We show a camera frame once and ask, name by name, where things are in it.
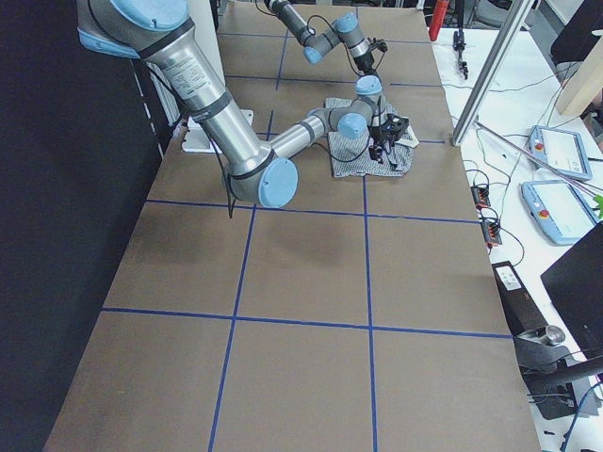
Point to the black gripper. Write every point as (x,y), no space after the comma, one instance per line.
(377,137)
(366,63)

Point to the blue white striped polo shirt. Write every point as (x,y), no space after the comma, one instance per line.
(350,157)

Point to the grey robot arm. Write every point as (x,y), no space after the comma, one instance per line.
(318,37)
(259,171)

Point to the red cylinder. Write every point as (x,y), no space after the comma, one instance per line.
(438,16)

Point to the far orange connector hub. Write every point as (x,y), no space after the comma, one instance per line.
(480,195)

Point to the orange connector hub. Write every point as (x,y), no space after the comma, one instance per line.
(491,232)
(480,195)

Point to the near orange connector hub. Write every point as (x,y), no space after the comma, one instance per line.
(491,232)

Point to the far teach pendant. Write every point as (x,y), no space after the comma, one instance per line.
(562,150)

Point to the teach pendant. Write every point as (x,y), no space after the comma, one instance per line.
(560,211)
(562,150)

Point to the near teach pendant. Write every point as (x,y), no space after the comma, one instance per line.
(560,211)

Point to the black box with label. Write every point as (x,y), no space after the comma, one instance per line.
(521,312)

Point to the chrome metal rod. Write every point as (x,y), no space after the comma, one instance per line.
(596,195)

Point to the black monitor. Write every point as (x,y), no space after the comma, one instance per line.
(574,286)

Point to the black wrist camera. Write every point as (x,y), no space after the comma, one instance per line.
(394,127)
(378,44)

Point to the aluminium frame post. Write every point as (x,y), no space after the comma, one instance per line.
(484,12)

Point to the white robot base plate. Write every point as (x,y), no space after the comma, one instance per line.
(207,136)

